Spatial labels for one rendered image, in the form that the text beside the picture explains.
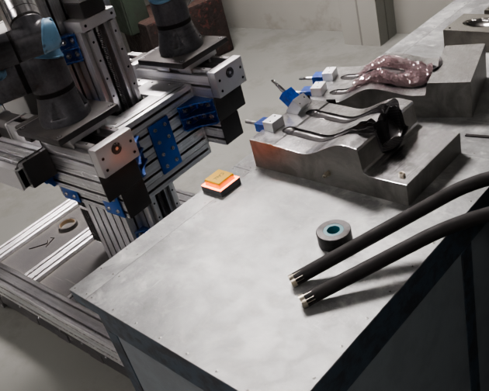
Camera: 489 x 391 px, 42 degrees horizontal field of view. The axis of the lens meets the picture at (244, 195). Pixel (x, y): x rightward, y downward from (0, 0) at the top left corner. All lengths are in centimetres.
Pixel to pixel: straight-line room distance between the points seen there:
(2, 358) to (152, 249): 139
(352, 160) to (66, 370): 154
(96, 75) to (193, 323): 97
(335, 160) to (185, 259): 45
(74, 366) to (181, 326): 133
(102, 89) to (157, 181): 34
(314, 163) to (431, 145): 29
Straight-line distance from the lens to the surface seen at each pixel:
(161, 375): 158
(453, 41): 235
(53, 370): 271
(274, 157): 177
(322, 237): 145
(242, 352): 129
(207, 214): 170
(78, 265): 281
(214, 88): 208
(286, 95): 189
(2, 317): 313
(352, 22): 475
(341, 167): 162
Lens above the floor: 170
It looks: 31 degrees down
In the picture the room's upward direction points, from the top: 16 degrees counter-clockwise
